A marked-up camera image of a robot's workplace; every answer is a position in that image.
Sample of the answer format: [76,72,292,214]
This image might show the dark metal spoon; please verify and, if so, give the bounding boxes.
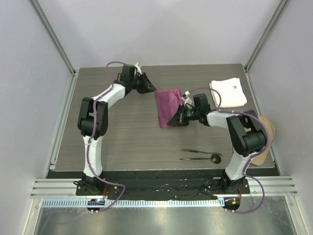
[180,154,222,164]

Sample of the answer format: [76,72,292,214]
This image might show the aluminium frame post left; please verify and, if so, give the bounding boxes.
[29,0,76,76]

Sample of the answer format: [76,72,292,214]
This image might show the magenta cloth napkin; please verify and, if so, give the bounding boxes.
[155,88,184,128]

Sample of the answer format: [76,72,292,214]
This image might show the slotted cable duct strip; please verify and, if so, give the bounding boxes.
[42,198,224,209]

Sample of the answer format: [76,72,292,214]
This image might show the tan baseball cap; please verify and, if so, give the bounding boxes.
[251,116,275,166]

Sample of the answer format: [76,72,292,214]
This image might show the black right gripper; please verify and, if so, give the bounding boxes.
[168,104,201,126]

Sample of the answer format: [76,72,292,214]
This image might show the aluminium frame post right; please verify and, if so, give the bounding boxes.
[244,0,290,72]

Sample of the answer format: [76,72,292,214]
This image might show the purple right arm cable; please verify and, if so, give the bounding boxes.
[189,88,274,214]

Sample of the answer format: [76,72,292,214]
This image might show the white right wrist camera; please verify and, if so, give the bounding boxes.
[181,91,193,105]

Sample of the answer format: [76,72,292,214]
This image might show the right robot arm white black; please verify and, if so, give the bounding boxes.
[168,94,269,193]

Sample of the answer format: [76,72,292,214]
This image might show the aluminium frame post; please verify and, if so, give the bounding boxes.
[244,0,290,72]
[29,0,76,76]

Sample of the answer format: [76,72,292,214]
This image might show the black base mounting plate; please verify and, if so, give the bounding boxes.
[46,170,282,199]

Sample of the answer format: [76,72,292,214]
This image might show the dark metal fork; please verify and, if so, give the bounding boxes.
[180,149,223,156]

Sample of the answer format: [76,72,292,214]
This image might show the aluminium front rail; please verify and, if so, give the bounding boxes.
[30,176,298,198]

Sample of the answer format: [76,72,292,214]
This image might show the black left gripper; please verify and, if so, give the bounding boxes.
[131,73,157,95]

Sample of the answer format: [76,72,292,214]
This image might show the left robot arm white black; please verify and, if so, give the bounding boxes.
[74,72,156,196]

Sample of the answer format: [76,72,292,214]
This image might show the white folded towel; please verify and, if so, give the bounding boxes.
[209,77,247,108]

